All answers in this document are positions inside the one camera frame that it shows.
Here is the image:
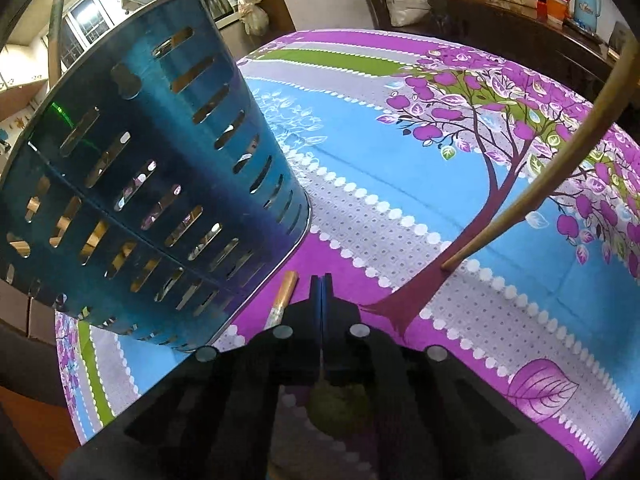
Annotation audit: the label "blue perforated metal utensil holder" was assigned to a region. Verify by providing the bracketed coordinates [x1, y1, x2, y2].
[0, 0, 312, 352]

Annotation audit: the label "floral striped tablecloth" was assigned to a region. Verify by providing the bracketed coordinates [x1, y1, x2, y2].
[54, 29, 640, 480]

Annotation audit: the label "kitchen window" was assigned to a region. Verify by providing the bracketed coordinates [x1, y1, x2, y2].
[61, 0, 115, 70]

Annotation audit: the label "light blue thermos jug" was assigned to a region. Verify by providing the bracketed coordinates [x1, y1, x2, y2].
[572, 0, 604, 29]

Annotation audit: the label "steel electric kettle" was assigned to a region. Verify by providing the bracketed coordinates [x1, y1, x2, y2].
[202, 0, 237, 22]

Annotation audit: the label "white bag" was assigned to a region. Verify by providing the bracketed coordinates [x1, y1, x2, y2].
[387, 0, 434, 29]

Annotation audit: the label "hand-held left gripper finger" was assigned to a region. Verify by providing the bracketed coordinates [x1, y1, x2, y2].
[59, 274, 321, 480]
[321, 273, 586, 480]

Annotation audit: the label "dark wooden sideboard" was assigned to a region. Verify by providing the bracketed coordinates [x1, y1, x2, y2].
[352, 0, 636, 126]

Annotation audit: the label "hanging plastic bags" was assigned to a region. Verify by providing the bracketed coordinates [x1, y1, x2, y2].
[234, 0, 272, 37]

